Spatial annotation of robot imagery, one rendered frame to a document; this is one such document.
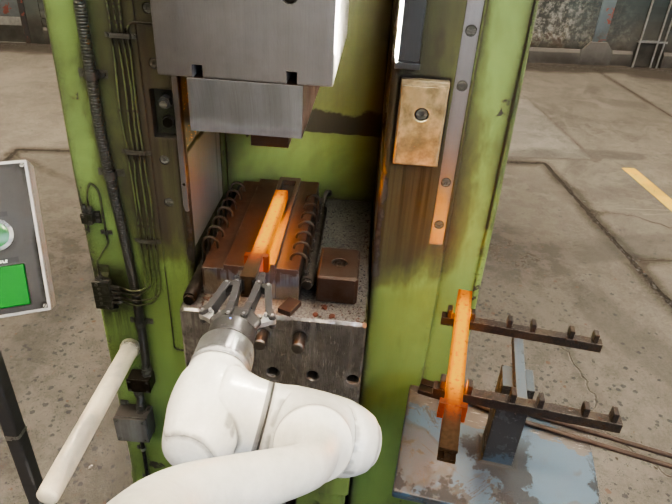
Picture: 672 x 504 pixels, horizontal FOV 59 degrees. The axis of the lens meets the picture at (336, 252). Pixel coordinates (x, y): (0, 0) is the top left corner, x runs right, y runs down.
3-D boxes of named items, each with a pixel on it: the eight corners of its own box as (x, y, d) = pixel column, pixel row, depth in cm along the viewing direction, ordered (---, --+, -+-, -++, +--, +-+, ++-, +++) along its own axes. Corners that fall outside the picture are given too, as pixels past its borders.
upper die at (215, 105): (302, 139, 104) (303, 85, 99) (190, 130, 105) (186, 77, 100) (323, 75, 140) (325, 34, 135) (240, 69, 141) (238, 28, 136)
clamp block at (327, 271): (356, 305, 122) (358, 280, 119) (315, 302, 123) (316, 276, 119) (358, 273, 133) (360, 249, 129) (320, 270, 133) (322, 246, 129)
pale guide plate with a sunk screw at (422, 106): (437, 167, 118) (450, 82, 109) (392, 164, 118) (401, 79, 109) (436, 163, 120) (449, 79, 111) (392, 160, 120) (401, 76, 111)
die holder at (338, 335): (352, 471, 141) (366, 324, 117) (194, 456, 142) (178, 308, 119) (360, 324, 188) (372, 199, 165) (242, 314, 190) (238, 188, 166)
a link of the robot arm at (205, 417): (178, 390, 89) (263, 411, 90) (143, 478, 75) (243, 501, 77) (188, 338, 83) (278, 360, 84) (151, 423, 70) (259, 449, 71)
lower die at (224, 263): (298, 300, 123) (299, 266, 118) (203, 292, 123) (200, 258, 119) (318, 208, 159) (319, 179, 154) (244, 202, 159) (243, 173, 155)
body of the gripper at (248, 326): (202, 363, 93) (216, 326, 101) (255, 367, 93) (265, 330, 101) (198, 326, 89) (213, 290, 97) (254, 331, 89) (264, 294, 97)
